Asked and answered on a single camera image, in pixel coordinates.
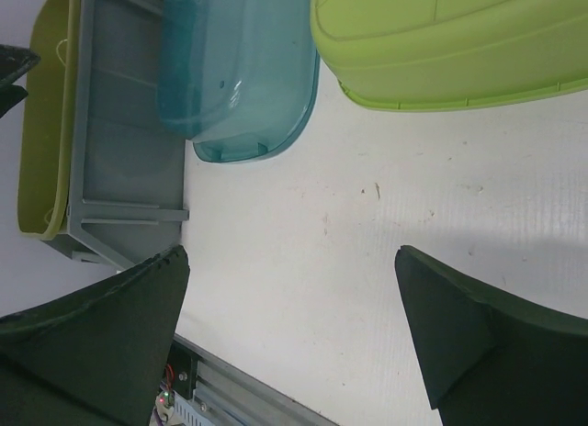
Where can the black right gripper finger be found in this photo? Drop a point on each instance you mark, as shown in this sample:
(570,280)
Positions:
(488,357)
(15,62)
(95,356)
(11,96)

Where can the olive green slotted basket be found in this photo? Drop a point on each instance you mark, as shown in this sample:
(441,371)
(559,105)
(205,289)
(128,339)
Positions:
(48,122)

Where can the teal plastic tub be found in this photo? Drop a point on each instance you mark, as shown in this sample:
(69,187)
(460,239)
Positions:
(237,78)

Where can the lime green plastic tub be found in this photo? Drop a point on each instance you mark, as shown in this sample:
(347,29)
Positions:
(443,55)

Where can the grey plastic tray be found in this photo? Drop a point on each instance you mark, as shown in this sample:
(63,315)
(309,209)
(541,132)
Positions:
(126,191)

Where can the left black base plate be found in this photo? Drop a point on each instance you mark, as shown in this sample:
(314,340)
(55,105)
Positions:
(181,368)

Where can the white slotted cable duct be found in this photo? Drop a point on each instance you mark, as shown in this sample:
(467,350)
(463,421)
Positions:
(187,412)

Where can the aluminium front rail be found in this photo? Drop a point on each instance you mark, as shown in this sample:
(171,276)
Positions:
(228,396)

